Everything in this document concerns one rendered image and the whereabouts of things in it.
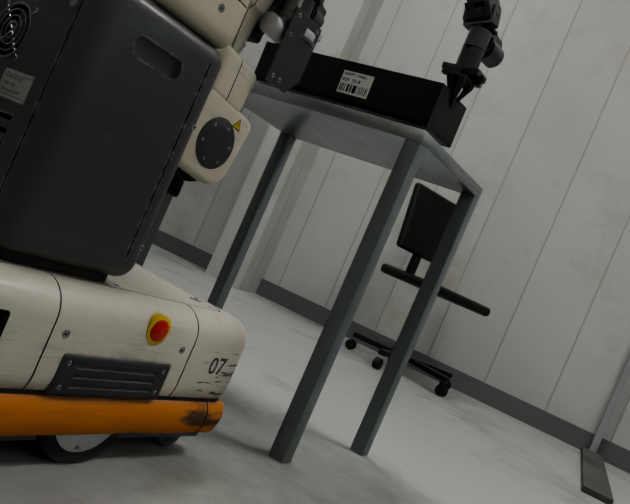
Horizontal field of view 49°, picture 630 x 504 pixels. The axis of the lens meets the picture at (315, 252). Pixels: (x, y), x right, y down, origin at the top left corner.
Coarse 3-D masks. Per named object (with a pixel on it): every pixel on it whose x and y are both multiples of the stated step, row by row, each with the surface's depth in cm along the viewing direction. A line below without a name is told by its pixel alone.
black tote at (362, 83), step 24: (264, 48) 194; (264, 72) 193; (312, 72) 184; (336, 72) 180; (360, 72) 176; (384, 72) 173; (312, 96) 185; (336, 96) 179; (360, 96) 175; (384, 96) 171; (408, 96) 168; (432, 96) 165; (408, 120) 167; (432, 120) 166; (456, 120) 176
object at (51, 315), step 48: (0, 288) 86; (48, 288) 93; (96, 288) 102; (144, 288) 120; (0, 336) 88; (48, 336) 94; (96, 336) 101; (144, 336) 109; (192, 336) 118; (240, 336) 130; (0, 384) 91; (48, 384) 97; (96, 384) 104; (144, 384) 112; (192, 384) 123; (0, 432) 93; (48, 432) 100; (96, 432) 108; (144, 432) 118; (192, 432) 129
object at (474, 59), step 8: (464, 48) 169; (472, 48) 168; (464, 56) 168; (472, 56) 168; (480, 56) 169; (448, 64) 170; (456, 64) 169; (464, 64) 168; (472, 64) 168; (464, 72) 169; (472, 72) 167; (480, 72) 166
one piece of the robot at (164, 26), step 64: (0, 0) 99; (64, 0) 92; (128, 0) 90; (192, 0) 99; (0, 64) 96; (64, 64) 89; (128, 64) 94; (192, 64) 103; (0, 128) 95; (64, 128) 89; (128, 128) 97; (192, 128) 107; (0, 192) 90; (64, 192) 93; (128, 192) 101; (0, 256) 92; (64, 256) 97; (128, 256) 106
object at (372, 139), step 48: (288, 96) 172; (288, 144) 222; (336, 144) 201; (384, 144) 170; (432, 144) 156; (384, 192) 153; (480, 192) 188; (240, 240) 222; (384, 240) 153; (432, 288) 186; (336, 336) 151; (384, 384) 187; (288, 432) 152
